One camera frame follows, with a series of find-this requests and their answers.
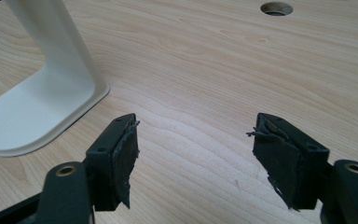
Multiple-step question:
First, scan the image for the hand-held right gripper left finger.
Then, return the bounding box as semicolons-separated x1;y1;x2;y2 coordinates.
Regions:
84;113;141;213

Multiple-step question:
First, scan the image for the white monitor stand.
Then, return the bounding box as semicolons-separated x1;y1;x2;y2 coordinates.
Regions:
0;0;111;158

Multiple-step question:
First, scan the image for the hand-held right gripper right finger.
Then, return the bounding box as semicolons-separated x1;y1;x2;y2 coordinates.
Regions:
246;112;331;212

